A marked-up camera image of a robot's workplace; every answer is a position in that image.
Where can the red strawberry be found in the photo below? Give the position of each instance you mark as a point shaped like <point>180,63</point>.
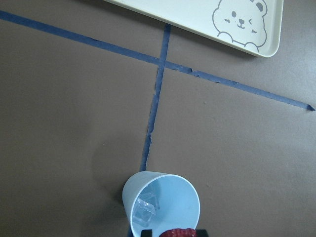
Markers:
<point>178,232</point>

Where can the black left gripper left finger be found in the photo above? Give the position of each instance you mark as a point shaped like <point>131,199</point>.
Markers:
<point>146,233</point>

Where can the cream bear tray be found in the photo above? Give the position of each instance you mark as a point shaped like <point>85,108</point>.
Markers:
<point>251,26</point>

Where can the clear ice cube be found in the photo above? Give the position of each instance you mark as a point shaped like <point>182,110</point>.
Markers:
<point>146,207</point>

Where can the light blue cup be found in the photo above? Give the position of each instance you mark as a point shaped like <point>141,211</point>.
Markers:
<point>179,202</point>

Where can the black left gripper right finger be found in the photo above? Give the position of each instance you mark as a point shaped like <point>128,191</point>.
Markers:
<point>201,233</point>

